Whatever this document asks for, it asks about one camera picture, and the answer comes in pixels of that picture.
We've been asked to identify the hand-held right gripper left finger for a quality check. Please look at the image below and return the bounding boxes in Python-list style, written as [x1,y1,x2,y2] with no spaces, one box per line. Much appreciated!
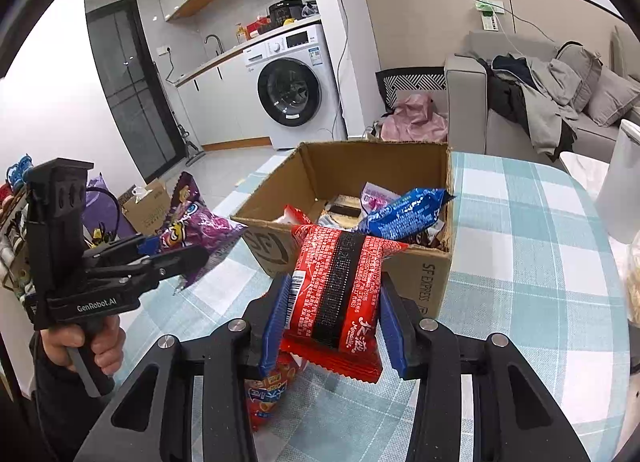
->
[74,272,296,462]

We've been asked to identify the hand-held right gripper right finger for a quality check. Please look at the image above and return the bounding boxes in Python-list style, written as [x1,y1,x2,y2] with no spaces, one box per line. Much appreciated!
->
[377,276,591,462]

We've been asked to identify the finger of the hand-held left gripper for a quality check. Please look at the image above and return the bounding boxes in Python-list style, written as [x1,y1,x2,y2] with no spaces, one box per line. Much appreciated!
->
[85,244,210,299]
[82,234,162,273]

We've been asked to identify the purple snack packet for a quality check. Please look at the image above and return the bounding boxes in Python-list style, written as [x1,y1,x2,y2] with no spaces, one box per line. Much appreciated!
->
[159,171,248,293]

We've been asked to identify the brown cardboard box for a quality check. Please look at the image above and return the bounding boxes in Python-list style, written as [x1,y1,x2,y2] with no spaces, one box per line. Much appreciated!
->
[230,140,455,320]

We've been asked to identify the red black snack packet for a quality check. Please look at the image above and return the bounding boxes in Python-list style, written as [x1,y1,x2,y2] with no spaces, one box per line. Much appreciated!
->
[282,224,408,384]

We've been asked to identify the person's left forearm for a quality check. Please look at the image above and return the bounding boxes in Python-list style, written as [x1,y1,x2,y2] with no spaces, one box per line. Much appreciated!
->
[30,332,106,462]

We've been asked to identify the person's left hand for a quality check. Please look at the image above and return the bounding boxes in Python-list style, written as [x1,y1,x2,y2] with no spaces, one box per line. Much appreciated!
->
[40,314,127,373]

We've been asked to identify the small cardboard floor box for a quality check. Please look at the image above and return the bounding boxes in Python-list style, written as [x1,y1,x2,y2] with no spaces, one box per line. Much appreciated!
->
[121,178,173,237]

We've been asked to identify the cluttered storage rack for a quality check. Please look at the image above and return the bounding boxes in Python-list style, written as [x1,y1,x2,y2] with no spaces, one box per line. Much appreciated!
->
[0,154,38,303]

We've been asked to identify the purple bag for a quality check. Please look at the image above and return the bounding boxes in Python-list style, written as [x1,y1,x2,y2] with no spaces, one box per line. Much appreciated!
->
[82,173,136,243]

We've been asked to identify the red orange snack packet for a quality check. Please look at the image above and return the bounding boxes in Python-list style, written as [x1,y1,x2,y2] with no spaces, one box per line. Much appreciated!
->
[243,349,306,433]

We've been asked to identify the floor mop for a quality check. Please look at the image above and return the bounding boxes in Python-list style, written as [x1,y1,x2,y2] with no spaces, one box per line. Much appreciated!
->
[177,124,207,165]

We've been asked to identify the blue snack packet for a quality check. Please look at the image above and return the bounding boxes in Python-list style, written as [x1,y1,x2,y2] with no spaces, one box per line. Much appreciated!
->
[359,187,457,239]

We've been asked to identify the pink white snack packet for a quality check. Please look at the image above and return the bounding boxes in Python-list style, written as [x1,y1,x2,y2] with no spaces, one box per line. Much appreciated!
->
[361,182,401,215]

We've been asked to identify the teal checkered tablecloth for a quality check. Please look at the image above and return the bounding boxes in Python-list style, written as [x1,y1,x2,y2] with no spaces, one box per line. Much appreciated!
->
[117,149,633,462]

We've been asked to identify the black glass door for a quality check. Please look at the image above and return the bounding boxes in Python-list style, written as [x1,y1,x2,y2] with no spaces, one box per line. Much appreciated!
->
[85,0,187,184]

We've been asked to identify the white kitchen counter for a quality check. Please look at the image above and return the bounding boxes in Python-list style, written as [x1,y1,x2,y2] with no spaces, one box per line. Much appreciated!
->
[175,14,321,148]

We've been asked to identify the white washing machine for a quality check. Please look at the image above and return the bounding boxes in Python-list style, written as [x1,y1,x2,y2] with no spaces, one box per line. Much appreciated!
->
[243,23,348,150]

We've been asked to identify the pink cloth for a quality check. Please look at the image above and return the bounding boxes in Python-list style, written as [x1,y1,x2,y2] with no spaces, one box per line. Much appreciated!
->
[380,93,449,143]

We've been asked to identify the grey sofa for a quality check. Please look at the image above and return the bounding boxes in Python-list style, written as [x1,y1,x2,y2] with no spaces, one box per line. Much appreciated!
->
[444,24,640,165]

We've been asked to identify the clear plastic food container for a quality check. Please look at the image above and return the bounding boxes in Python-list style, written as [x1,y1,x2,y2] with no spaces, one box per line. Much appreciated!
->
[620,242,640,328]

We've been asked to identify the red packages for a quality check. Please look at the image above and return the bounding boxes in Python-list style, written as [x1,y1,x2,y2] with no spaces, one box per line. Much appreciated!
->
[247,16,273,39]

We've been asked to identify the black white patterned cushion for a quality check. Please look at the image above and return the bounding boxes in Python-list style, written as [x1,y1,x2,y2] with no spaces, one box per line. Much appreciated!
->
[375,67,447,115]

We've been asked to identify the dark clothes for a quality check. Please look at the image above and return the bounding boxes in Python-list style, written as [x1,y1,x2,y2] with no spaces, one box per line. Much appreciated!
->
[480,54,538,128]

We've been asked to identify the black rice cooker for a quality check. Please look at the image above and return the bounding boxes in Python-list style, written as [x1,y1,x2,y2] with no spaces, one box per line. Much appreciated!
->
[268,0,305,28]

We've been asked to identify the grey jacket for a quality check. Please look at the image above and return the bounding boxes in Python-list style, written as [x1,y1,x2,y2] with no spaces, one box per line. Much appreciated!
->
[520,58,581,158]

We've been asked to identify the white plastic jug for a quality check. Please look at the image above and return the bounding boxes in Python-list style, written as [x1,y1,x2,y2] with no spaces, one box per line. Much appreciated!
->
[595,118,640,245]

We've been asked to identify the beige square cushion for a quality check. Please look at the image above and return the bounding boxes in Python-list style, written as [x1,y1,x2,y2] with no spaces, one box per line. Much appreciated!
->
[586,64,640,128]

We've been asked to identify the grey rounded cushion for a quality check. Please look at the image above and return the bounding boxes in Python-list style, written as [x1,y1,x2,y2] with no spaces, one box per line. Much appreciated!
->
[556,41,603,113]

